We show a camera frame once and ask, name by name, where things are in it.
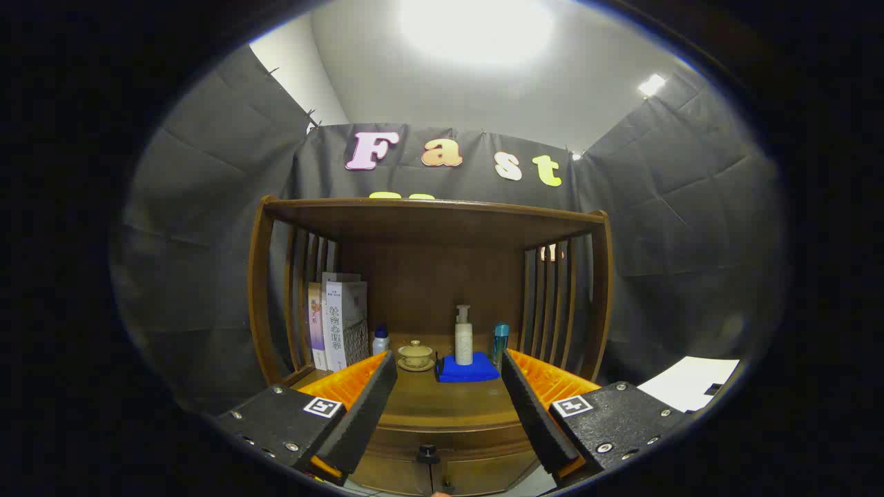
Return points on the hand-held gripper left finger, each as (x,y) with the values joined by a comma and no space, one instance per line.
(366,414)

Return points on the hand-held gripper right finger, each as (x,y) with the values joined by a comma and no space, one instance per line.
(535,414)

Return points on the wooden drawer with black knob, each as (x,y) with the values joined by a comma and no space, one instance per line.
(469,449)

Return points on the wooden countertop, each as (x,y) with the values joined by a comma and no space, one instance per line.
(449,400)

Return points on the brown wooden cabinet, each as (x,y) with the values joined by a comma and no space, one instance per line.
(428,276)

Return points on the white filing cabinet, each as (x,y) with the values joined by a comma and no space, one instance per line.
(684,383)

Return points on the white bottle with blue cap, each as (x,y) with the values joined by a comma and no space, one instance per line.
(380,343)

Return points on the blue folded cloth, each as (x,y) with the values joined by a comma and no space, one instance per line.
(469,373)

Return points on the yellow lidded teacup with saucer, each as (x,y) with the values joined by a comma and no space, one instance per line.
(416,354)

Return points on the clear blue bottle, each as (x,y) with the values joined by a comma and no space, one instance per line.
(500,342)

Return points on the thick white book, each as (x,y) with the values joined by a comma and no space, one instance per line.
(343,324)

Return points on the white pump bottle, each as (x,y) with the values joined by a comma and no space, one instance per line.
(463,342)

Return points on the purple book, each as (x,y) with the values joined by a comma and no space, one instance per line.
(316,324)

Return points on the black backdrop cloth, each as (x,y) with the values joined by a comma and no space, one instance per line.
(207,241)

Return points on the small ceiling lamp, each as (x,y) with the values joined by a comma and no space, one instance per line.
(651,84)

